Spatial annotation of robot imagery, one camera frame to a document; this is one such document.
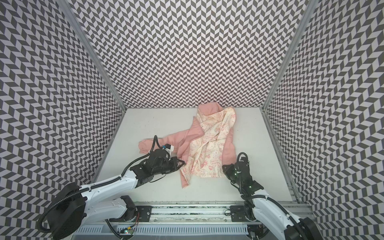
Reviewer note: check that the aluminium corner post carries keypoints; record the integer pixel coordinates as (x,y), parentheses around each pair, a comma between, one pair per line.
(309,11)
(73,21)

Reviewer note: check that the small green circuit board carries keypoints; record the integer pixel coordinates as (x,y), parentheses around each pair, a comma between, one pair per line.
(127,231)

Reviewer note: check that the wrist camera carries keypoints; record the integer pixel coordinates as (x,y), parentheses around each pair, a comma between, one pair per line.
(168,148)
(243,160)

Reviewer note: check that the aluminium corner post left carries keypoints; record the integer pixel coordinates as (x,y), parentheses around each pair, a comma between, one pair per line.
(73,21)

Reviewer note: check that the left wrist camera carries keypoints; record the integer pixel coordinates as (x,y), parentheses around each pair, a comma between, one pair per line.
(168,148)

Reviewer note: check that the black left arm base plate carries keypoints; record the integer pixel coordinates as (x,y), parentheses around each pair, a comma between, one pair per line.
(141,213)

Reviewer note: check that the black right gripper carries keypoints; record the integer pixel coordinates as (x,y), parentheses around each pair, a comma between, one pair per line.
(229,170)

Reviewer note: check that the pink Snoopy zip jacket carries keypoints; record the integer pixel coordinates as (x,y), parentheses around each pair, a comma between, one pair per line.
(207,145)

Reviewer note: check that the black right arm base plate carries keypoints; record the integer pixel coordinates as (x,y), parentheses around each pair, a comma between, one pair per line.
(242,214)

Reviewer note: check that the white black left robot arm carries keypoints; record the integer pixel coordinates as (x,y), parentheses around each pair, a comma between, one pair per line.
(75,206)

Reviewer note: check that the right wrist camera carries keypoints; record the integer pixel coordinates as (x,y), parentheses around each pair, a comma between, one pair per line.
(243,160)

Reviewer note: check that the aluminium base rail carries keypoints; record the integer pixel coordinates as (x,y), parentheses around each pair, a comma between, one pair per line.
(180,213)

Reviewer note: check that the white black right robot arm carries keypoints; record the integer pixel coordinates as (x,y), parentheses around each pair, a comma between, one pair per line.
(260,207)

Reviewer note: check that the aluminium corner post right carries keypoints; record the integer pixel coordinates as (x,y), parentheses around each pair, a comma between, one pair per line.
(309,11)

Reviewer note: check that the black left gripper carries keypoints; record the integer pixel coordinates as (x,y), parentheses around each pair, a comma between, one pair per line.
(175,166)

